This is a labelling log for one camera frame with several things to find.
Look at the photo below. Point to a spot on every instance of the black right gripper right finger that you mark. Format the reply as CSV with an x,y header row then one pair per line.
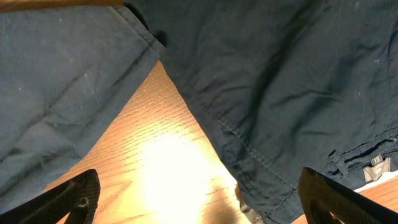
x,y
326,201

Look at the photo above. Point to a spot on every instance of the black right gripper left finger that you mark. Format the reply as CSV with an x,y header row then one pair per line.
x,y
76,199

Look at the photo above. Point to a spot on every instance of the navy blue shorts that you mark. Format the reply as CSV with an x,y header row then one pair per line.
x,y
275,85

